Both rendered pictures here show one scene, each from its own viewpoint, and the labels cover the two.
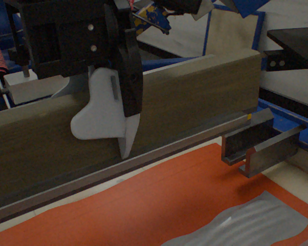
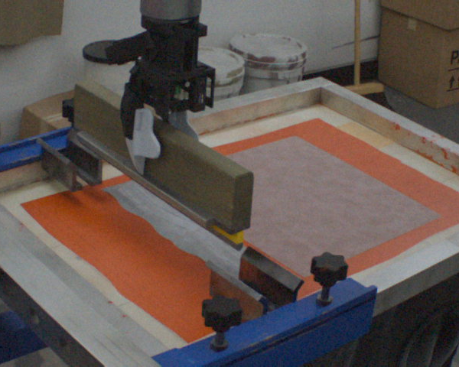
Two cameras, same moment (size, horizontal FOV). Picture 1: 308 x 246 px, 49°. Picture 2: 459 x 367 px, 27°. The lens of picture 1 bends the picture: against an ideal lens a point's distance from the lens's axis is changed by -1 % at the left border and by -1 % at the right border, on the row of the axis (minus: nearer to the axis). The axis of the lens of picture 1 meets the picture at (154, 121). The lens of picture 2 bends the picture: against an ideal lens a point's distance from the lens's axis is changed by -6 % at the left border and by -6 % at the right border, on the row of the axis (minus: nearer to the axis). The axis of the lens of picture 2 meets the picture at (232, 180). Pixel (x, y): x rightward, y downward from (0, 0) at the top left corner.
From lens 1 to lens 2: 1.34 m
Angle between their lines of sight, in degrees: 87
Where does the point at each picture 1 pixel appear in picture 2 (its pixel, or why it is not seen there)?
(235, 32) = not seen: outside the picture
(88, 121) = (192, 133)
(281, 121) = (34, 147)
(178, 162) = (51, 225)
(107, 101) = (182, 119)
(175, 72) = not seen: hidden behind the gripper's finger
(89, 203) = (113, 273)
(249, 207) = (127, 195)
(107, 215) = (128, 262)
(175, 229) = (146, 230)
